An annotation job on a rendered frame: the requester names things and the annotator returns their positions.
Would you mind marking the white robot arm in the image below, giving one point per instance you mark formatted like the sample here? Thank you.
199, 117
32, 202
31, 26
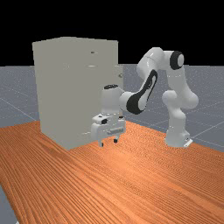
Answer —
175, 96

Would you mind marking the pale cabinet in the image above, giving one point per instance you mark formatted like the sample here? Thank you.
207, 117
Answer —
73, 90

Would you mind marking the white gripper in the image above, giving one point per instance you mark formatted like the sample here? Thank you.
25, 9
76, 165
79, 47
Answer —
106, 129

